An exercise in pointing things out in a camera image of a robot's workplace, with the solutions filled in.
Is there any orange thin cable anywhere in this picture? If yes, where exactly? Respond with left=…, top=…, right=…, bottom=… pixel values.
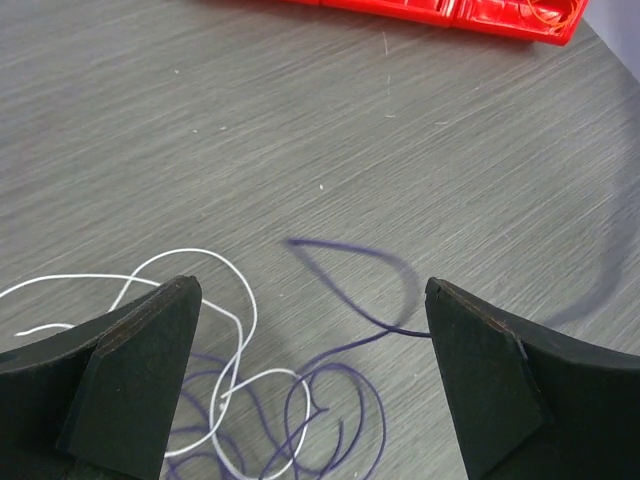
left=522, top=0, right=581, bottom=31

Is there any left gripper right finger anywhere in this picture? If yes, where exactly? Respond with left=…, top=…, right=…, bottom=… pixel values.
left=425, top=277, right=639, bottom=479

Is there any red plastic divided bin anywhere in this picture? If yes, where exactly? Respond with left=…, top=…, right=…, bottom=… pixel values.
left=298, top=0, right=588, bottom=46

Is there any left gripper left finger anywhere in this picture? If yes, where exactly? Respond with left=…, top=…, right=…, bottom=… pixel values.
left=1, top=276, right=202, bottom=479

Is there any purple thin cable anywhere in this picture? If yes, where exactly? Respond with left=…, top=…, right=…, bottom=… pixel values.
left=164, top=94, right=640, bottom=480

